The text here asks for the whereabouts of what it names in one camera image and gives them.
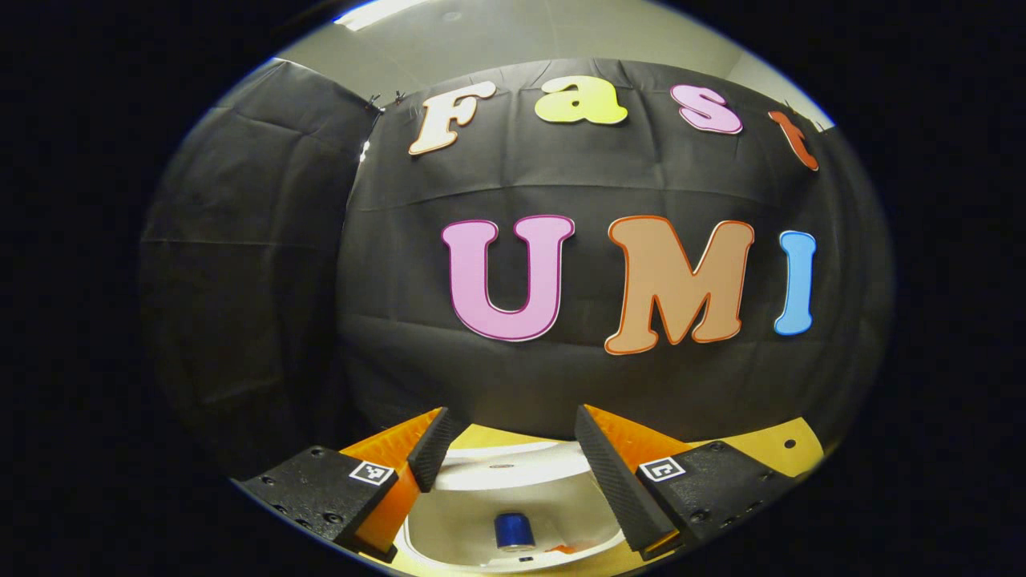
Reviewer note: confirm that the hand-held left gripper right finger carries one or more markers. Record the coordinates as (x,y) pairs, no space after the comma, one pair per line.
(613,489)

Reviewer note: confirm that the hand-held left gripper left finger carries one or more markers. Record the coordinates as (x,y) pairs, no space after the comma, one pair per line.
(321,489)

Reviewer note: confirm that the orange paper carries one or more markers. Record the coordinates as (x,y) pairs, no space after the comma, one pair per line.
(563,550)

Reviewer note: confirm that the silver and blue pop can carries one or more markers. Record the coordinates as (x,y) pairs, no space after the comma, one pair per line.
(515,530)

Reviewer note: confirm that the white desktop garbage bin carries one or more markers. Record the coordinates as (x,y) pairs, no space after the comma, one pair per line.
(465,521)

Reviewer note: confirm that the black backdrop cloth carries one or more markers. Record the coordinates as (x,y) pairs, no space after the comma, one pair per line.
(401,336)

